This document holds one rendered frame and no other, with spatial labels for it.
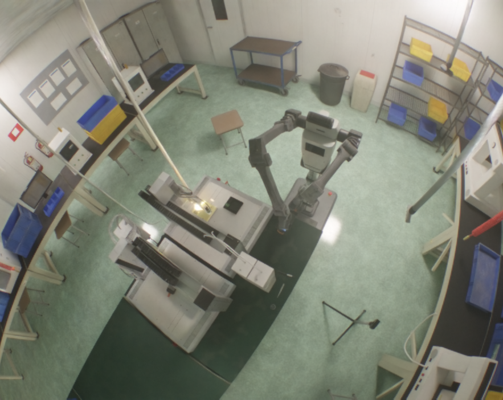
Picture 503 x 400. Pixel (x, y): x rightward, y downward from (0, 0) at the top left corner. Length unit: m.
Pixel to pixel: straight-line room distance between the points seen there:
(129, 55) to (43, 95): 1.84
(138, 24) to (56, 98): 2.12
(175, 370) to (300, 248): 1.43
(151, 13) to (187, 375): 5.67
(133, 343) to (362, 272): 2.42
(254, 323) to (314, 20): 4.03
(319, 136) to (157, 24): 4.52
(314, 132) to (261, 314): 1.35
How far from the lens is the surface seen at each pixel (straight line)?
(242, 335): 1.76
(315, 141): 1.50
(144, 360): 2.13
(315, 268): 2.53
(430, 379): 2.10
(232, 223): 1.78
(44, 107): 4.88
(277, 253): 1.77
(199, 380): 1.94
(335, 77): 3.65
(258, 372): 2.59
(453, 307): 2.32
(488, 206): 2.83
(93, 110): 3.83
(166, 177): 1.48
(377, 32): 3.79
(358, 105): 4.02
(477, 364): 1.74
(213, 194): 1.94
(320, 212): 2.46
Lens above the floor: 2.47
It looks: 61 degrees down
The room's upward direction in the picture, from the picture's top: 16 degrees counter-clockwise
